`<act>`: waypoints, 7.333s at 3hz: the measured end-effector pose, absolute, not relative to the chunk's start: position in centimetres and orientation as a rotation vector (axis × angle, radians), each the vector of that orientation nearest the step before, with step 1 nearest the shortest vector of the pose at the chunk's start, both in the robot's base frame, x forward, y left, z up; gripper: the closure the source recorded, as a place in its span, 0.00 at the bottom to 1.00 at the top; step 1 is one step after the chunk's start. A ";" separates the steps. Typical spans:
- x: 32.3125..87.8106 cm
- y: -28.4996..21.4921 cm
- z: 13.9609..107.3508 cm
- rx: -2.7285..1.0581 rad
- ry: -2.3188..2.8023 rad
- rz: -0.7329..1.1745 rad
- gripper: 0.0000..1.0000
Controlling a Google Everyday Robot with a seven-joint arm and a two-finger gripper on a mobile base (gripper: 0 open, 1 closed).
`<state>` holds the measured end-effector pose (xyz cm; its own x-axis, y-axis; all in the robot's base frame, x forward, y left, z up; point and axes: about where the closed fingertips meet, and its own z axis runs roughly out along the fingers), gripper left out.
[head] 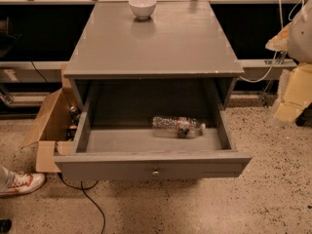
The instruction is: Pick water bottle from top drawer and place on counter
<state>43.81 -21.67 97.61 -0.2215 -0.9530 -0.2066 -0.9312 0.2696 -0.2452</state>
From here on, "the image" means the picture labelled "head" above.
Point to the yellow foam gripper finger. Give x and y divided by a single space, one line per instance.
294 93
280 42

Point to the brown cardboard box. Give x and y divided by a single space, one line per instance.
49 129

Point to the white red sneaker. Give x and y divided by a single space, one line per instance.
21 183

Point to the black shoe tip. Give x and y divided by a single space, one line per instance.
5 225

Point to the white ceramic bowl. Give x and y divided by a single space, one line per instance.
142 9

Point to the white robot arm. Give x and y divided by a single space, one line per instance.
296 39

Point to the grey cabinet counter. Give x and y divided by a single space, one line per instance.
177 63

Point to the clear plastic water bottle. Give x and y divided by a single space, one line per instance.
177 127

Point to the can in cardboard box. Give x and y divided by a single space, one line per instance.
75 114

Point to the grey open top drawer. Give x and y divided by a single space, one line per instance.
115 139

